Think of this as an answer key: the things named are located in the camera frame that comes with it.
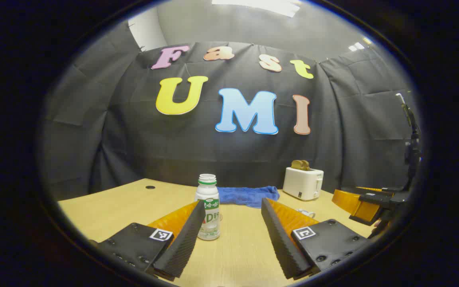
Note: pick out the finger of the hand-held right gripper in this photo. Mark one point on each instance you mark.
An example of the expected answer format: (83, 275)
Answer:
(385, 197)
(353, 205)

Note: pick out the white plastic water bottle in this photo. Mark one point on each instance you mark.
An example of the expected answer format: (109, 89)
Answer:
(208, 199)

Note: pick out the brown toast slice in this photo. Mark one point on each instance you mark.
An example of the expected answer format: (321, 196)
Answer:
(306, 165)
(295, 165)

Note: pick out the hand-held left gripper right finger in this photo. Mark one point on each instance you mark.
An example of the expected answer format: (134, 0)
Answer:
(281, 243)

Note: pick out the white toaster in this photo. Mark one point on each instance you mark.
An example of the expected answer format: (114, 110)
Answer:
(302, 184)

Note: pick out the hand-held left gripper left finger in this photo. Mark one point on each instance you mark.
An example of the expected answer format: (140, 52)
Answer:
(185, 239)

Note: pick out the blue towel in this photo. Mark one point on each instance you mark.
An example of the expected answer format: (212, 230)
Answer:
(249, 195)

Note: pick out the ceiling light panel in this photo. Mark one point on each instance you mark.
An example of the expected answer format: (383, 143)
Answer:
(257, 4)

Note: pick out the black backdrop cloth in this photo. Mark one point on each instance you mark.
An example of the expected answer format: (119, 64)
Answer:
(134, 151)

